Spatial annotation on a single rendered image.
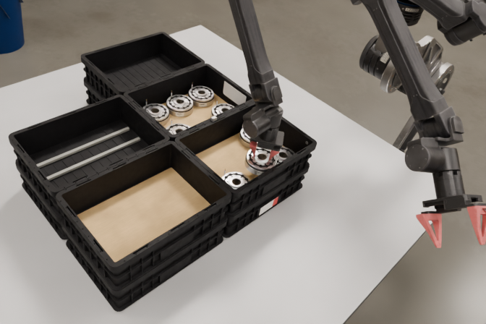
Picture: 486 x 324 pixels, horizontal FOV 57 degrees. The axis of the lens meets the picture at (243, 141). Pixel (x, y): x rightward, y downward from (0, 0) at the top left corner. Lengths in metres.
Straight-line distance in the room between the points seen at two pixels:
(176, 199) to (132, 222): 0.15
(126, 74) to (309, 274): 1.08
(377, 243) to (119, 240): 0.86
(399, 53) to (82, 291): 1.04
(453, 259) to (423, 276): 0.25
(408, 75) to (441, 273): 1.74
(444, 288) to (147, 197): 1.69
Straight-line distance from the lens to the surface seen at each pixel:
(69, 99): 2.04
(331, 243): 1.58
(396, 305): 2.42
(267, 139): 1.36
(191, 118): 1.71
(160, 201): 1.41
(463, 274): 2.72
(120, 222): 1.37
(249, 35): 1.26
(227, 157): 1.57
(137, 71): 1.96
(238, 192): 1.32
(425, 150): 0.98
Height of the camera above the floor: 1.90
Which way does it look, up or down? 41 degrees down
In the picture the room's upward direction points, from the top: 10 degrees clockwise
